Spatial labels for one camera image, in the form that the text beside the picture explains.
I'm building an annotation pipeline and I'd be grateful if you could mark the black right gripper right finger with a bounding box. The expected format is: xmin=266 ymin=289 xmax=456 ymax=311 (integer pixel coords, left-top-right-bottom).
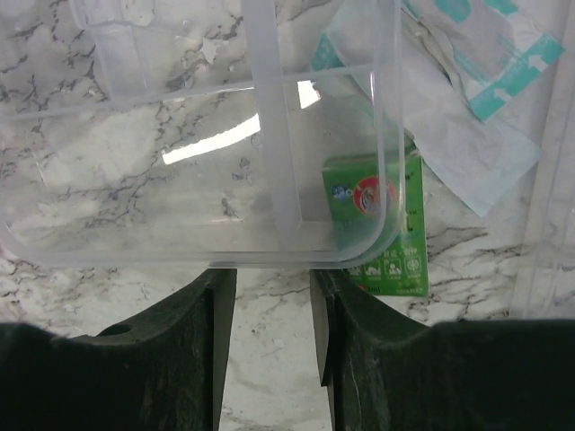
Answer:
xmin=310 ymin=270 xmax=574 ymax=430

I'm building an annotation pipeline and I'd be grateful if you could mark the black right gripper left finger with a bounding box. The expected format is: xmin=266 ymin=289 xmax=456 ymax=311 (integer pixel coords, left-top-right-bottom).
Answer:
xmin=1 ymin=269 xmax=237 ymax=430

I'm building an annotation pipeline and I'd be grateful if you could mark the small green packet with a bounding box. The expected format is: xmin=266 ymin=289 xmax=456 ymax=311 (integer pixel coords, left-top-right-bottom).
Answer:
xmin=322 ymin=154 xmax=429 ymax=297

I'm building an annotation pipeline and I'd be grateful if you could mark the clear plastic tray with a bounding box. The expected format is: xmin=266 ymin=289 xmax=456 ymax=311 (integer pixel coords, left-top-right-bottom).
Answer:
xmin=1 ymin=1 xmax=404 ymax=268

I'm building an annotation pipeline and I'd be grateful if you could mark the teal white dressing packet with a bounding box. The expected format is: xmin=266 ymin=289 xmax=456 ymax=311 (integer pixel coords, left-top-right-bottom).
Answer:
xmin=402 ymin=1 xmax=565 ymax=122

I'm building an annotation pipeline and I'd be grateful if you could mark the clear box lid black handle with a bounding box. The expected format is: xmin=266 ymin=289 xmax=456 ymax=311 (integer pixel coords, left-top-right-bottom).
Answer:
xmin=509 ymin=1 xmax=574 ymax=319

